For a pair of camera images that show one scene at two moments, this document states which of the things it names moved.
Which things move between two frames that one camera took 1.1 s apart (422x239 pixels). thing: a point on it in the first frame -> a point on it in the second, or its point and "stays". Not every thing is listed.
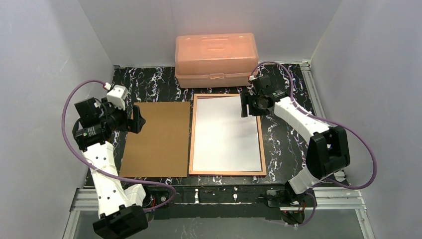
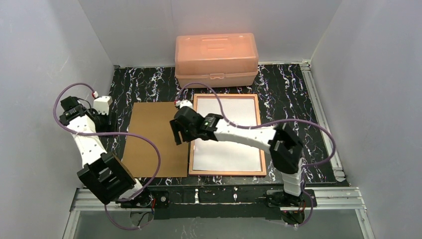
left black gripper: [134, 119] -> [106, 121]
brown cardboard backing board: [160, 148] stays
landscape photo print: [224, 141] stays
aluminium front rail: [327, 199] stays
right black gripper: [249, 103] -> [180, 124]
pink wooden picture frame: [248, 173] stays
